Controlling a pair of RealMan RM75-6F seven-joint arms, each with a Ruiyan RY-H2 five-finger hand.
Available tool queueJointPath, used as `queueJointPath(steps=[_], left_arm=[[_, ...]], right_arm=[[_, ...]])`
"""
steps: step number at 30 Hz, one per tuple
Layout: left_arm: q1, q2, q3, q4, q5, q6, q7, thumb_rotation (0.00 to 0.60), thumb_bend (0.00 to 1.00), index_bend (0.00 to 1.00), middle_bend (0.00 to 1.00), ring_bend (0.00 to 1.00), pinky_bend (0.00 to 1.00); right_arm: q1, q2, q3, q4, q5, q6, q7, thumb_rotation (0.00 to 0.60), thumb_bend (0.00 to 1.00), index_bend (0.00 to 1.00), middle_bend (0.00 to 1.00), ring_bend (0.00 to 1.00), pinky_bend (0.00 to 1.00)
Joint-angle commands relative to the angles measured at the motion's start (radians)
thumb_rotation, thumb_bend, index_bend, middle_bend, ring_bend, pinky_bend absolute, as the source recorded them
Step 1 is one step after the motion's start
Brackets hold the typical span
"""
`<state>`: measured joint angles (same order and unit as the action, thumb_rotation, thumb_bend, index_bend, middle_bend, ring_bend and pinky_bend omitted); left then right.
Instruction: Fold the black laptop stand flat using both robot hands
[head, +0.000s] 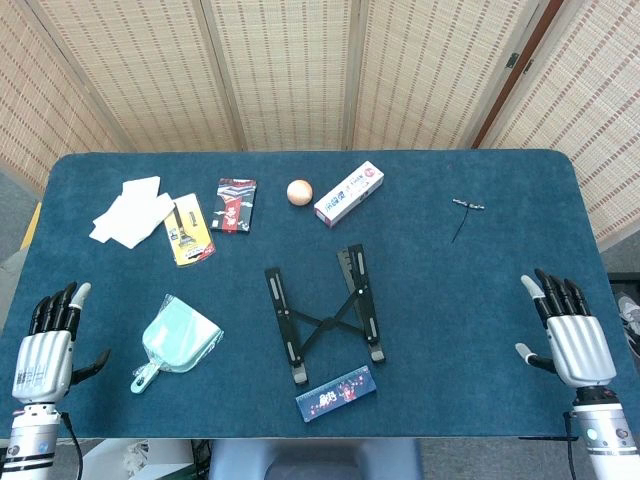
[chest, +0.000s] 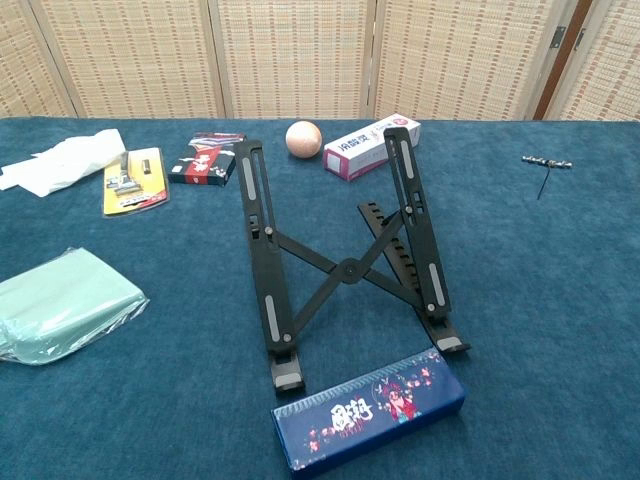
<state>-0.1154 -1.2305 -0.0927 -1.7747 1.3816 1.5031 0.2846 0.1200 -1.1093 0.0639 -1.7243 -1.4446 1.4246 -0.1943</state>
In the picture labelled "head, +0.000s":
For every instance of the mint green dustpan in plastic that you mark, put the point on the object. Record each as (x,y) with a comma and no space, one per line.
(180,335)

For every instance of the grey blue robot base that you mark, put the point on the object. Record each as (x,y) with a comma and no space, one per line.
(315,460)

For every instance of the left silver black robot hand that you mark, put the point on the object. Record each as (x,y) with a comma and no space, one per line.
(42,365)

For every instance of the blue carpet table cover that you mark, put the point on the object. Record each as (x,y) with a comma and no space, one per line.
(450,310)

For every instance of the blue printed pencil box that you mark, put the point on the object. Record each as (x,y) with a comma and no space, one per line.
(335,395)

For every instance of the white pink toothpaste box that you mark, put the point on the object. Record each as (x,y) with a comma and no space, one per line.
(347,195)

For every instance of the black red printed card box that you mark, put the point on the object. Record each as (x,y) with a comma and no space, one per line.
(233,206)

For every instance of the metal corkscrew tool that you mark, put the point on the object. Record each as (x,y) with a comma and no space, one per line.
(468,204)

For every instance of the grey sneaker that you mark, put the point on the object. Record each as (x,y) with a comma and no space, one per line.
(630,320)

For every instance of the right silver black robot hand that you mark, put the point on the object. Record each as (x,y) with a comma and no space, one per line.
(580,347)

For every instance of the bamboo folding screen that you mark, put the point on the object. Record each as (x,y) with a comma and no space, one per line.
(290,75)

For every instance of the black folding laptop stand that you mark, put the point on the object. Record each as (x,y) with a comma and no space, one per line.
(287,320)

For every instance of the wooden ball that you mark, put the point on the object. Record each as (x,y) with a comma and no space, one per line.
(299,192)

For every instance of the razor in yellow blister pack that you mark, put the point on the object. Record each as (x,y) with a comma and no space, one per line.
(189,232)

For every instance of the black metal screen hinge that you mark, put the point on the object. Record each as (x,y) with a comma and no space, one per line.
(528,67)
(512,60)

